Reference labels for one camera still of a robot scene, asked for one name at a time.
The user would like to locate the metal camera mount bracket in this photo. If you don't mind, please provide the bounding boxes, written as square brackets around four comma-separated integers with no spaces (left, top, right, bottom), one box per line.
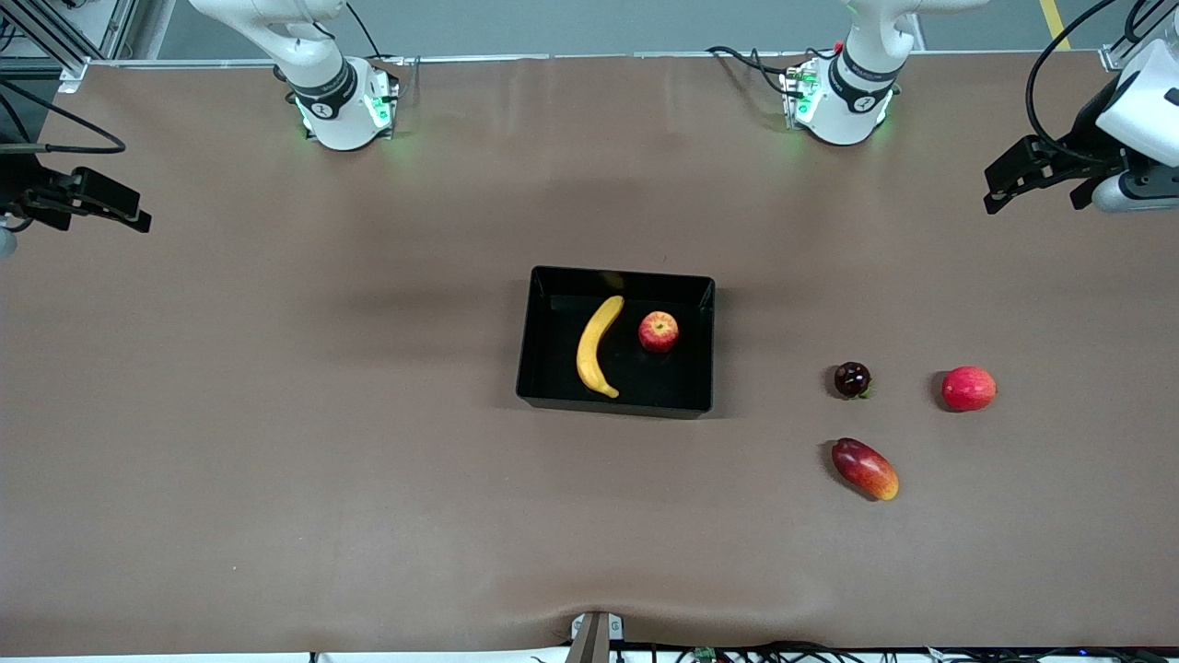
[569,611,625,663]

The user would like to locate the black right base cable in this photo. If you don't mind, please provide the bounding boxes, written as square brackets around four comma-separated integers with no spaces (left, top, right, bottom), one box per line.
[345,0,406,65]

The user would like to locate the brown table mat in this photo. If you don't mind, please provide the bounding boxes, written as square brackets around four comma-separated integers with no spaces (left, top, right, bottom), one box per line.
[0,51,1179,657]

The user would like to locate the red yellow mango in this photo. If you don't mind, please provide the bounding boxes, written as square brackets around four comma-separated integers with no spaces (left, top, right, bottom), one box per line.
[831,437,901,502]

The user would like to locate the round red peach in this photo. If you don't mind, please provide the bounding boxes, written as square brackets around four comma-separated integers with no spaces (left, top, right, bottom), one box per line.
[940,366,998,413]

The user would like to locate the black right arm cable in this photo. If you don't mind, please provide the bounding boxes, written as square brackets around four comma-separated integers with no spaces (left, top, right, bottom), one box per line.
[0,81,127,156]

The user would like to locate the black base cable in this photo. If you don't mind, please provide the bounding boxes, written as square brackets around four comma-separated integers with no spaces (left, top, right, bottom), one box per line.
[706,44,807,98]
[345,0,406,65]

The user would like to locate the small red yellow apple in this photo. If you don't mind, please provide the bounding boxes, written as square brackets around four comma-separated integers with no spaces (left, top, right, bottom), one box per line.
[638,310,681,355]

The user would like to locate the aluminium frame with diagonal struts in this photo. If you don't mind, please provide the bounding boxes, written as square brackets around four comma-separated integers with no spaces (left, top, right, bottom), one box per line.
[0,0,139,93]

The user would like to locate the black plastic tray box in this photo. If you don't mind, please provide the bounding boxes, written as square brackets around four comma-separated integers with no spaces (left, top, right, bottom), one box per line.
[516,265,717,420]

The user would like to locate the aluminium frame corner post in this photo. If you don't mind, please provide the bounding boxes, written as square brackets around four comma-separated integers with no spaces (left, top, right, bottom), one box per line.
[1101,0,1179,73]

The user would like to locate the black left base cable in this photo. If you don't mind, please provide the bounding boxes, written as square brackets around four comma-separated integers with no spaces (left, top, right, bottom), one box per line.
[706,44,807,98]

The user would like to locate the yellow banana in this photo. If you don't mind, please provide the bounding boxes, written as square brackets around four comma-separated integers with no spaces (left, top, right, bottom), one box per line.
[576,295,625,400]

